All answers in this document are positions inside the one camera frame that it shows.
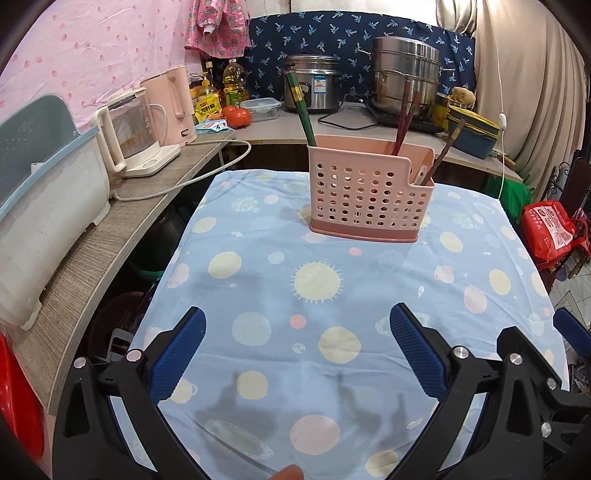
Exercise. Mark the steel rice cooker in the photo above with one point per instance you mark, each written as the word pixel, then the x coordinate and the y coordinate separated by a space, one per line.
pixel 318 85

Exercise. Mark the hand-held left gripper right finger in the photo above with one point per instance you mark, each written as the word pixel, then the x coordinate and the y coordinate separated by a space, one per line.
pixel 418 350

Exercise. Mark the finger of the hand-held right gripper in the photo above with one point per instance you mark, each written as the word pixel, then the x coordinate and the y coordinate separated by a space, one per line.
pixel 554 397
pixel 572 323

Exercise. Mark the pink dotted cloth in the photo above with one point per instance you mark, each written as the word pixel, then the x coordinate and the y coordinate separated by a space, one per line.
pixel 92 46

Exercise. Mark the white ceramic soup spoon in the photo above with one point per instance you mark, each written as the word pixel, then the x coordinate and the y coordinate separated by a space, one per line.
pixel 421 176

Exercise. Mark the stainless steel steamer pot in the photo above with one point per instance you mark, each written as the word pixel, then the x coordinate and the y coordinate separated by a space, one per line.
pixel 406 78

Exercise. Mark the navy leaf-print cloth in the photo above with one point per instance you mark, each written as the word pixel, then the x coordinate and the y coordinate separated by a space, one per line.
pixel 277 41

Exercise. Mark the pink electric kettle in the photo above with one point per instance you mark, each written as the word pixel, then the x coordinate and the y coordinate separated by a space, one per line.
pixel 173 106

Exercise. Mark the beige curtain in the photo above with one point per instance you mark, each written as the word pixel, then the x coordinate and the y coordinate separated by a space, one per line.
pixel 531 83

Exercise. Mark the red plastic stool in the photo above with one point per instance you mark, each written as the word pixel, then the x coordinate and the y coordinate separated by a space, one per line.
pixel 18 397

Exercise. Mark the blue and white packet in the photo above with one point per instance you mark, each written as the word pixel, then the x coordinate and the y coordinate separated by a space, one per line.
pixel 214 127

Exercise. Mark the yellow cooking oil bottle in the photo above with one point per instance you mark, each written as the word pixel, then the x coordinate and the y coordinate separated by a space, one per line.
pixel 234 85

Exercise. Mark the red plastic bag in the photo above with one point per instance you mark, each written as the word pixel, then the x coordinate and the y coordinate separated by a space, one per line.
pixel 549 230

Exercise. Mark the person's left hand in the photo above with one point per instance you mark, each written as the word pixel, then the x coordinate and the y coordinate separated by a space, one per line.
pixel 286 473

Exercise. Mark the pink pineapple-print garment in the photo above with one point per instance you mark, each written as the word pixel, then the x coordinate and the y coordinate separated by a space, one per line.
pixel 217 27

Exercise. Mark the white plastic dish tub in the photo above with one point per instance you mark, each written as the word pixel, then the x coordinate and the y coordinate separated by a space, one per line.
pixel 41 207

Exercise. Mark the wood-grain counter shelf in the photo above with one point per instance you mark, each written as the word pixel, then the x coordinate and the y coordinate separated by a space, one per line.
pixel 92 240

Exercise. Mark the dark red chopstick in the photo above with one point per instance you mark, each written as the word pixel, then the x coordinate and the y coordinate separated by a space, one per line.
pixel 445 147
pixel 402 115

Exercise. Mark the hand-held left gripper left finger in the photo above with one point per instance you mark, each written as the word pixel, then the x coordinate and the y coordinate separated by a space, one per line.
pixel 178 355

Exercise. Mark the white glass electric kettle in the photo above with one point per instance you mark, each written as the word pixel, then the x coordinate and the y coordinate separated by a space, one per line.
pixel 138 134

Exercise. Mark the green cloth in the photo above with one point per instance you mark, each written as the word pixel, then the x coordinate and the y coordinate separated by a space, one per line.
pixel 505 198

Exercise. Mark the blue planet-print tablecloth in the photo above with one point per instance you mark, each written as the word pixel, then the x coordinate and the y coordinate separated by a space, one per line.
pixel 277 286

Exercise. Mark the pink perforated utensil holder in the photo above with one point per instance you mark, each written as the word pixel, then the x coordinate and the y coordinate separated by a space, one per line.
pixel 364 198

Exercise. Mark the teal lunch box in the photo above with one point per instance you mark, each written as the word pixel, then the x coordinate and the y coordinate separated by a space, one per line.
pixel 473 134

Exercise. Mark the glass food container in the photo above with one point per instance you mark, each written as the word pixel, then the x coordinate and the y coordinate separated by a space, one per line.
pixel 261 110

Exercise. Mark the green basin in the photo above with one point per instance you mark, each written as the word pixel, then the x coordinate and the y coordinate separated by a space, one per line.
pixel 145 270

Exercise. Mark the yellow label bottle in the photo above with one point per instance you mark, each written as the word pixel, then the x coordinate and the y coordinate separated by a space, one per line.
pixel 207 106

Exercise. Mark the bright red chopstick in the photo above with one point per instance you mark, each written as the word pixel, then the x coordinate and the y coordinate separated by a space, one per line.
pixel 410 122

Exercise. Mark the black kettle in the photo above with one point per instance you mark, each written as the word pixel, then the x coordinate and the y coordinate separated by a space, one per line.
pixel 171 230

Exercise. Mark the tan loofah sponge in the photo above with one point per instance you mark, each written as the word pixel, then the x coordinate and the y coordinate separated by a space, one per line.
pixel 463 97

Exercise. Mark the red tomato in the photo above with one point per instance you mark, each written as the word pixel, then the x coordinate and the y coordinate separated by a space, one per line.
pixel 237 117

